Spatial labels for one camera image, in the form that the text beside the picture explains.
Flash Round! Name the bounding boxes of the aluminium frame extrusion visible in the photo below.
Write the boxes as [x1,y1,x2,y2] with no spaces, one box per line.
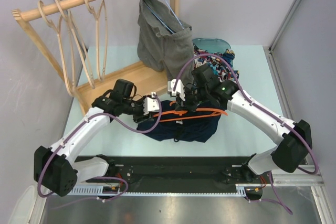
[265,48,325,181]

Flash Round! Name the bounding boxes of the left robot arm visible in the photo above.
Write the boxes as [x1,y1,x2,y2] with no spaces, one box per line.
[34,79,161,198]

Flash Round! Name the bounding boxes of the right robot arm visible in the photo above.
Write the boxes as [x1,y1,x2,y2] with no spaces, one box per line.
[168,65,312,183]

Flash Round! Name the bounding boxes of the white slotted cable duct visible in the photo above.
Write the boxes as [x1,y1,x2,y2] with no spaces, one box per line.
[68,184,124,196]

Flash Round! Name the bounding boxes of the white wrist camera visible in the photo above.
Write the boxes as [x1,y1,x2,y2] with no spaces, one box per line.
[167,79,185,101]
[143,92,160,115]

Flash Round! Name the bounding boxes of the orange plastic hanger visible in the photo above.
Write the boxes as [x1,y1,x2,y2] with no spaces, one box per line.
[160,101,228,124]

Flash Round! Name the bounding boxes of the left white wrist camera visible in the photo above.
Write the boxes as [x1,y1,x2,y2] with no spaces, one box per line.
[143,92,160,115]

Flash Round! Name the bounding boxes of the blue wire hanger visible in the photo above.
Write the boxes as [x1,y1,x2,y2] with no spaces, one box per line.
[144,0,192,34]

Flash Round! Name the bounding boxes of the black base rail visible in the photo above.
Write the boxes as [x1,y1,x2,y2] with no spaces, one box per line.
[88,156,269,194]

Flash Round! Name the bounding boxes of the wooden hanger right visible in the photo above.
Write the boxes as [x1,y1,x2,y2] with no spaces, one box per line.
[83,0,109,82]

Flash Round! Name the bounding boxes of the wooden clothes rack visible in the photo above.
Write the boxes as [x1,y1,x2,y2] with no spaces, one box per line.
[12,0,180,113]

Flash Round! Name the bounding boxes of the wooden hanger far left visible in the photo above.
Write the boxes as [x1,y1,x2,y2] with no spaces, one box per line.
[37,0,76,97]

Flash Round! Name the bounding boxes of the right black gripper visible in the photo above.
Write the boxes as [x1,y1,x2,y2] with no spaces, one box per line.
[175,86,209,112]

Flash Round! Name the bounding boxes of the teal plastic basket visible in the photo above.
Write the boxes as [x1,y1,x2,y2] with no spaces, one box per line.
[192,38,235,66]

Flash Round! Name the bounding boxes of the wooden hanger middle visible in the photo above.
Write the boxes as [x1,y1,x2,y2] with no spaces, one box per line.
[55,0,95,89]

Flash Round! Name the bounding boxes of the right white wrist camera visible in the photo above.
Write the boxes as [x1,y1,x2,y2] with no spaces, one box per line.
[167,79,185,101]

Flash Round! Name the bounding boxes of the navy blue shorts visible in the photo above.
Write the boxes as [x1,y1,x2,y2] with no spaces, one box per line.
[146,100,224,143]

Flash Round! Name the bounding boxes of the wooden hanger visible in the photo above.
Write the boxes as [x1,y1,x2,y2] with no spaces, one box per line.
[55,0,95,89]
[83,0,109,82]
[37,0,76,97]

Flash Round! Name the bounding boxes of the grey shorts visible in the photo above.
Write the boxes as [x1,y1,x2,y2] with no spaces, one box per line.
[137,0,194,81]

